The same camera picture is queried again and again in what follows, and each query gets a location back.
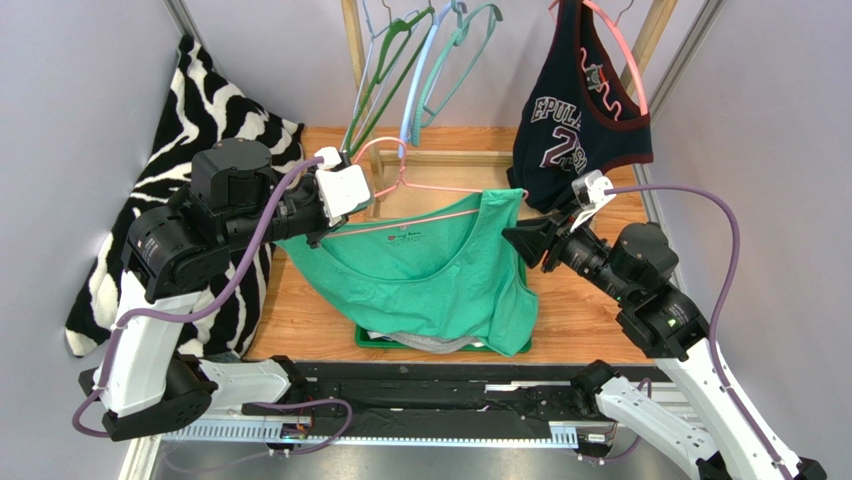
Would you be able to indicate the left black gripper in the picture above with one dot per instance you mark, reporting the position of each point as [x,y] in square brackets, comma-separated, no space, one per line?
[316,237]

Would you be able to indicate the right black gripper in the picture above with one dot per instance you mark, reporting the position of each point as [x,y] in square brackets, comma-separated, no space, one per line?
[551,241]

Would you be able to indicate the green tank top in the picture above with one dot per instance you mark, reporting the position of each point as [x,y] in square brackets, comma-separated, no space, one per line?
[447,274]

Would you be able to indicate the pink wire hanger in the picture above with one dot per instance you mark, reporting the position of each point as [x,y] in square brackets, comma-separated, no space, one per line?
[409,181]

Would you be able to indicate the navy maroon tank top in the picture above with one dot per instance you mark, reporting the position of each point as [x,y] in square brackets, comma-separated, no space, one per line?
[578,117]

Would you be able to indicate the grey tank top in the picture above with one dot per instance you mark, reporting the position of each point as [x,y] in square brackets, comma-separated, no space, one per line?
[433,345]

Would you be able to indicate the teal plastic hanger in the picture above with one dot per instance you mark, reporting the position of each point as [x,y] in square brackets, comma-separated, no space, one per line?
[457,48]

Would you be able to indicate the green plastic hanger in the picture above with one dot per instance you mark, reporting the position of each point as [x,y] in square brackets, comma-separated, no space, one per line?
[389,66]

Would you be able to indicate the light blue plastic hanger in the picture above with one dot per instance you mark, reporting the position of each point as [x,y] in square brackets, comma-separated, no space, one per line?
[411,122]

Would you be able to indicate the pink plastic hanger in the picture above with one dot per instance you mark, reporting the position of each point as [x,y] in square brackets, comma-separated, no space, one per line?
[635,75]

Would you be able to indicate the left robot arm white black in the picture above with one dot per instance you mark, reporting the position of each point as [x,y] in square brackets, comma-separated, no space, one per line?
[183,260]

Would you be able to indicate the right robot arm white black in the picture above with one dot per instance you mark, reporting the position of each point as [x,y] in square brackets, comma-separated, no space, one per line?
[668,327]

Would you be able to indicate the green plastic tray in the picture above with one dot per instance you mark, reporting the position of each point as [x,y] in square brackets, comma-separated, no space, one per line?
[365,339]

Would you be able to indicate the zebra print blanket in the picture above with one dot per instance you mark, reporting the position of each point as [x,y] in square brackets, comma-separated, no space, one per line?
[201,108]

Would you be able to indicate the wooden clothes rack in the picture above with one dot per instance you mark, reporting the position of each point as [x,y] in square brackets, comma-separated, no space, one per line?
[371,65]

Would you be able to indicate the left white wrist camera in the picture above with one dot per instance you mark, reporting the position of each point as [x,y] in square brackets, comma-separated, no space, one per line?
[343,186]

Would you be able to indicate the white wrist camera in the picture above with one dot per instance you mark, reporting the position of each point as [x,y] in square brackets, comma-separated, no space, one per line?
[592,194]
[343,186]

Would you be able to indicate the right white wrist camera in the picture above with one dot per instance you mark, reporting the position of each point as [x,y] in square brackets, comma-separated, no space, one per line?
[592,194]

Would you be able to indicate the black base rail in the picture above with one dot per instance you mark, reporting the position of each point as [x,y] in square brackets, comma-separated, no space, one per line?
[477,405]

